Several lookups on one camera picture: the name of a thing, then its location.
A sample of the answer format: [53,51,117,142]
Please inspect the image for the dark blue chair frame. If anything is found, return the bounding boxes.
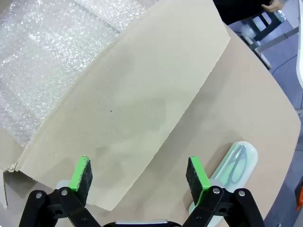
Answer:
[250,11,287,41]

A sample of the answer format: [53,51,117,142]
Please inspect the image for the orange tool piece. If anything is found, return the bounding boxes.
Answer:
[295,183,303,211]

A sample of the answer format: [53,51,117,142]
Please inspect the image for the white rounded panel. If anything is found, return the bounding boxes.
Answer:
[295,46,303,88]

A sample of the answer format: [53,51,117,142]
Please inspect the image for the clear bubble wrap sheet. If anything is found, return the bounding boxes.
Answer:
[0,0,146,148]

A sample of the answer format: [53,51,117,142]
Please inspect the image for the person's black clothed body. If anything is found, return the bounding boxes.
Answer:
[212,0,273,26]

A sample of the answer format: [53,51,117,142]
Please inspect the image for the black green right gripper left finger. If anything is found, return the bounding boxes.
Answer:
[18,156,102,227]

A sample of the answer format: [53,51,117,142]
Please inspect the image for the grey metal bar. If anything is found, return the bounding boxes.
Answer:
[258,26,300,53]

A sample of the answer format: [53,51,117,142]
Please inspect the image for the person's bare hand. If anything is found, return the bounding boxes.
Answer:
[261,0,284,12]

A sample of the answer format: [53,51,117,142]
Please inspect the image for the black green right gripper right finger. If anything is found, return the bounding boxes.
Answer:
[182,156,265,227]

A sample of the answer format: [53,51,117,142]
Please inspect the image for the translucent white glasses case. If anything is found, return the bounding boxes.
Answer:
[188,141,258,227]

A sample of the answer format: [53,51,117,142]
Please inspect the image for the black framed glasses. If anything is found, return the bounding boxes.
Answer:
[226,145,249,187]

